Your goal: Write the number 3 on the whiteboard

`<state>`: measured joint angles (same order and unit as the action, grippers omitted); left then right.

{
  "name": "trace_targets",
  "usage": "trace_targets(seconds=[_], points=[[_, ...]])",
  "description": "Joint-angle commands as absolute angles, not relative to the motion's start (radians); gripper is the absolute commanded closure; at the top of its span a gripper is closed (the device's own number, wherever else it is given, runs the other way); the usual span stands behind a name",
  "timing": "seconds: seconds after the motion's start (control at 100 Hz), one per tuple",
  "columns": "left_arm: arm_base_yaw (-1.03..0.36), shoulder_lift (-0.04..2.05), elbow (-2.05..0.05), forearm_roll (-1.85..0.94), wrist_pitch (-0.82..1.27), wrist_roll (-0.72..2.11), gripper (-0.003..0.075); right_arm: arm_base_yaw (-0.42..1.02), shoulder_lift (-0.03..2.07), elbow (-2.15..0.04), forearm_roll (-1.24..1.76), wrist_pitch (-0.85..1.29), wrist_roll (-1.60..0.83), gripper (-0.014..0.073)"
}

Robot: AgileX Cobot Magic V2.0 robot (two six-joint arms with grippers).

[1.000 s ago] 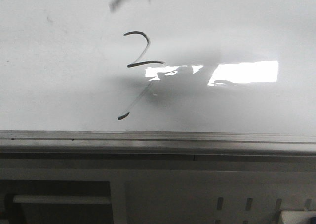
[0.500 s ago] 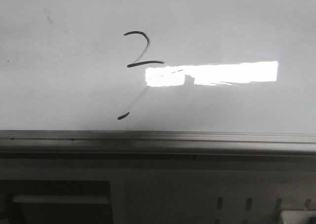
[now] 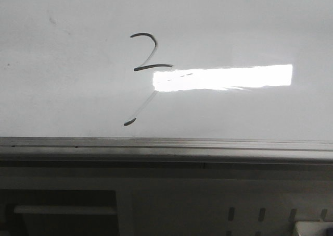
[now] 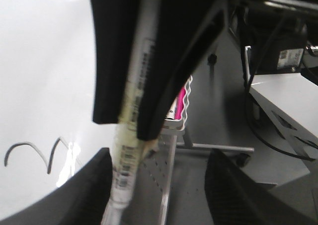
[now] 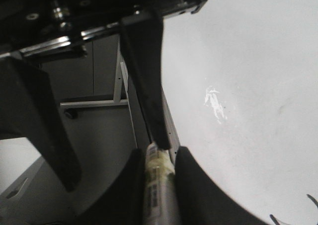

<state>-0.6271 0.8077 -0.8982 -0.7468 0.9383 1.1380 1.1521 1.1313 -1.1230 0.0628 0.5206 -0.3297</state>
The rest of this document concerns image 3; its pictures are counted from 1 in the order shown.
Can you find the white whiteboard with aluminium frame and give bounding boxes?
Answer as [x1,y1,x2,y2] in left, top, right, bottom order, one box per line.
[1,0,332,163]

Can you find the white box corner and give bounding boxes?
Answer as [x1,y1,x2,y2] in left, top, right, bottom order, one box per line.
[292,221,332,236]

